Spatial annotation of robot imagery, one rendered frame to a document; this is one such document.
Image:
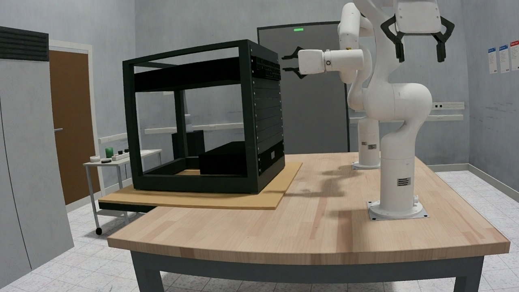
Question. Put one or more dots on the tan cardboard sheet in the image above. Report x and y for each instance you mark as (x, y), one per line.
(267, 199)

